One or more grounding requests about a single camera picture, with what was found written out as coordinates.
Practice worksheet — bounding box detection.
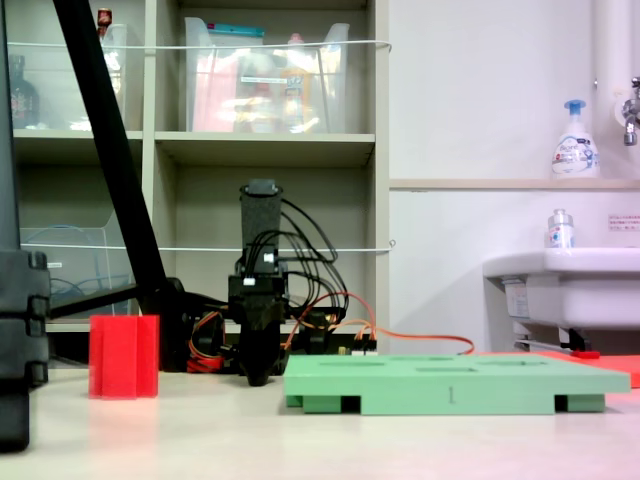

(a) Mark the dark glass bottle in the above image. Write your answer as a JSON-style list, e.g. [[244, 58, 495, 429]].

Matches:
[[7, 53, 42, 131]]

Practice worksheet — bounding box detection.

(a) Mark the black servo cable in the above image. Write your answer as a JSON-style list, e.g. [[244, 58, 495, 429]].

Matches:
[[282, 269, 351, 326], [243, 230, 279, 282], [279, 197, 342, 266]]

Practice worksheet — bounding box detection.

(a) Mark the black table clamp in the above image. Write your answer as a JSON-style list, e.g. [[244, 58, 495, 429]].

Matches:
[[290, 308, 347, 357]]

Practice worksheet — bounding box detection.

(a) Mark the yellow spray bottle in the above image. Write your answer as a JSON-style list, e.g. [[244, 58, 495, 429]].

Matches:
[[278, 32, 315, 133]]

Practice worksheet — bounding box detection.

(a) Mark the orange flat block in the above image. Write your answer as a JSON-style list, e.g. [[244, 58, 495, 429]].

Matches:
[[549, 351, 640, 390]]

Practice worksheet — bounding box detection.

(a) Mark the clear plastic storage bin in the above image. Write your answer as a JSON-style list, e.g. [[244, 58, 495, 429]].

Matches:
[[7, 23, 130, 132], [183, 16, 351, 135]]

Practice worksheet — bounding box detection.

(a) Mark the white sink basin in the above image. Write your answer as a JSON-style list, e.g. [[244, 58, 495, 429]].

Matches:
[[482, 246, 640, 332]]

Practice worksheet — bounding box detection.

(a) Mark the black tripod strut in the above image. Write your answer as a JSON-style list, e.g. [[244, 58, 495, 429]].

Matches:
[[47, 282, 141, 321]]

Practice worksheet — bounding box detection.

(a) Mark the red base mount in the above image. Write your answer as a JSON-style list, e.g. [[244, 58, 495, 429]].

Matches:
[[187, 353, 225, 374]]

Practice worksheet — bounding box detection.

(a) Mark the white cord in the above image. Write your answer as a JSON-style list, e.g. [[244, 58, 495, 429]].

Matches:
[[19, 238, 397, 254], [5, 39, 394, 54]]

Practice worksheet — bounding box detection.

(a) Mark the metal faucet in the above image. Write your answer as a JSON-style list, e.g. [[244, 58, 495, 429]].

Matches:
[[610, 76, 640, 148]]

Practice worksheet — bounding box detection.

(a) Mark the orange wire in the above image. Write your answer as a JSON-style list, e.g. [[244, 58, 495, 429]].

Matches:
[[279, 291, 476, 357]]

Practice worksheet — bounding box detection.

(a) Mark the green shape hole board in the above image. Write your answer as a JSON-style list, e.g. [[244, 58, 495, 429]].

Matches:
[[283, 353, 632, 416]]

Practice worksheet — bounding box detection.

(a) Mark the pink package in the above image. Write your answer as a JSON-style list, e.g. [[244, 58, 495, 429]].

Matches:
[[192, 54, 240, 133]]

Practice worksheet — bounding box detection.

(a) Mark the wall sign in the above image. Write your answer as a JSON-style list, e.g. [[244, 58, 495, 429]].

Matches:
[[607, 213, 640, 233]]

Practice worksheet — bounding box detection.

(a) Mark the white foam soap dispenser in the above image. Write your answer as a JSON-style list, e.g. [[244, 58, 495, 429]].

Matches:
[[551, 98, 601, 180]]

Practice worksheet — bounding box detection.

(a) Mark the clear sanitizer bottle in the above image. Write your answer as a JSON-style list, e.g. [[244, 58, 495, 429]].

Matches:
[[544, 208, 576, 250]]

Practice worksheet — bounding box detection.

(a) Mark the red capped bottle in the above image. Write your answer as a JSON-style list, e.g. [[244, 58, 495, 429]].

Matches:
[[95, 6, 114, 39]]

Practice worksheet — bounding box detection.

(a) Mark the small circuit board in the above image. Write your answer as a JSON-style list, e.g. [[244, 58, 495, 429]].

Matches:
[[335, 343, 380, 358]]

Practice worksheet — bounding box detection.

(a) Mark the red cross columnar block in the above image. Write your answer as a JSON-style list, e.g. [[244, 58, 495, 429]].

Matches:
[[88, 313, 161, 400]]

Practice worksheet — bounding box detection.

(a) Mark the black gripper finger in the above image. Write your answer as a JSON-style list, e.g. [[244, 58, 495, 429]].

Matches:
[[239, 322, 261, 387], [259, 319, 282, 387]]

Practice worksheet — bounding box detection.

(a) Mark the notched tripod leg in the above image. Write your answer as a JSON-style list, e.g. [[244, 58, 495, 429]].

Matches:
[[0, 0, 52, 454]]

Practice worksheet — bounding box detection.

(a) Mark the clear file tray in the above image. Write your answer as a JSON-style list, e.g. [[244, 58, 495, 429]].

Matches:
[[19, 208, 140, 321]]

